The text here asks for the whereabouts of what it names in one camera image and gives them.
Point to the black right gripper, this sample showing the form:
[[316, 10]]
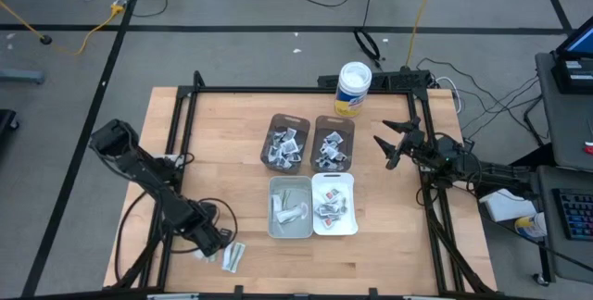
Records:
[[407, 142]]

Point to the black round disc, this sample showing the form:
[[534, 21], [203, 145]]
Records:
[[46, 39]]

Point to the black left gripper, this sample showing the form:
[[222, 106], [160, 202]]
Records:
[[208, 237]]

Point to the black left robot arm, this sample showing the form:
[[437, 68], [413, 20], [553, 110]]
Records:
[[153, 184]]

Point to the grey plastic bin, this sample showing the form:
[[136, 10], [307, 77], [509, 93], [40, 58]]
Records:
[[292, 230]]

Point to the grey cart shelf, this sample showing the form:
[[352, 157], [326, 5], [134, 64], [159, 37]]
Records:
[[567, 124]]

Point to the white plastic bin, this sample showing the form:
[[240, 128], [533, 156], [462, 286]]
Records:
[[333, 182]]

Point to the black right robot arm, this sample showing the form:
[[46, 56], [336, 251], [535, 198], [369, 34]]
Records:
[[482, 170]]

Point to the black aluminium table frame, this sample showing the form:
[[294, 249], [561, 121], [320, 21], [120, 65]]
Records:
[[296, 90]]

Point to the black laptop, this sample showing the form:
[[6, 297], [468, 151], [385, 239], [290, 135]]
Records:
[[574, 75]]

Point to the grey keyboard desk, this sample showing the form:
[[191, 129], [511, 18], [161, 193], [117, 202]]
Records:
[[570, 258]]

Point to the silver-blue alcohol pad packet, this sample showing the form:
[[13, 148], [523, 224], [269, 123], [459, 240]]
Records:
[[278, 139], [331, 153], [320, 159], [295, 157], [342, 157], [291, 134], [273, 153], [324, 144], [290, 147], [334, 137], [327, 166], [338, 166], [282, 163]]

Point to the brown translucent plastic bin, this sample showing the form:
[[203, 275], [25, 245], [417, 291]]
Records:
[[319, 126], [266, 161]]

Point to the black keyboard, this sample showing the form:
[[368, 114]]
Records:
[[576, 212]]

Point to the white box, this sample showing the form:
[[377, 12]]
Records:
[[507, 205]]

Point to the small yellow-blue canister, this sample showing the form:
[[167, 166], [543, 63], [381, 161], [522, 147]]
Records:
[[528, 226]]

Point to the white disinfectant wipes canister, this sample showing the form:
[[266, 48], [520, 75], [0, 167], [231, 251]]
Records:
[[354, 80]]

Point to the green-striped bandage wrapper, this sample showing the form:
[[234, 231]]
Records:
[[213, 258], [237, 257], [286, 196], [282, 205]]

